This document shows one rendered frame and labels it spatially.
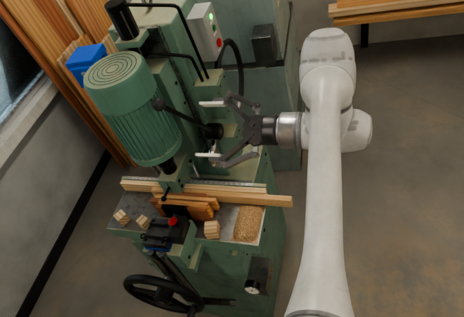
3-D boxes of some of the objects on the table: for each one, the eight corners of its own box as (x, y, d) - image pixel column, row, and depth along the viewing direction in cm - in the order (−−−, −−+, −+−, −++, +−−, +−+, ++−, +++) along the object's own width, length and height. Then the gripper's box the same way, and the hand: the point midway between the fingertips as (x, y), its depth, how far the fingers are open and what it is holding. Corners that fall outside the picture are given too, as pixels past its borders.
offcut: (118, 221, 137) (112, 215, 134) (126, 215, 139) (121, 208, 136) (123, 226, 135) (117, 220, 132) (130, 219, 136) (126, 213, 133)
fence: (127, 186, 149) (121, 178, 145) (128, 183, 150) (122, 175, 146) (268, 195, 129) (266, 186, 125) (268, 192, 130) (266, 183, 126)
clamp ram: (163, 235, 128) (154, 222, 121) (170, 217, 132) (161, 204, 126) (186, 237, 125) (178, 224, 118) (193, 219, 129) (185, 205, 123)
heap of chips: (230, 240, 120) (228, 235, 118) (239, 205, 129) (237, 199, 127) (256, 243, 117) (254, 237, 115) (264, 206, 126) (262, 201, 124)
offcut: (220, 226, 125) (217, 219, 122) (219, 237, 122) (216, 231, 119) (208, 227, 126) (204, 221, 123) (207, 239, 123) (204, 233, 120)
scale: (131, 179, 143) (131, 179, 143) (132, 176, 144) (132, 176, 144) (252, 186, 127) (252, 186, 127) (253, 183, 128) (253, 182, 128)
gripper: (279, 181, 90) (201, 177, 97) (284, 85, 93) (208, 88, 100) (273, 180, 83) (188, 175, 90) (278, 76, 86) (197, 79, 93)
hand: (203, 129), depth 95 cm, fingers open, 13 cm apart
